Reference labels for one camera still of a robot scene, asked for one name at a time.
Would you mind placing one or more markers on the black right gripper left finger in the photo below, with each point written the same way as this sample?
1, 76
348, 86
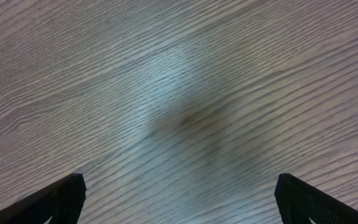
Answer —
60, 203

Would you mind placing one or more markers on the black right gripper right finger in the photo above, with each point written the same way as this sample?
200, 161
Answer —
301, 203

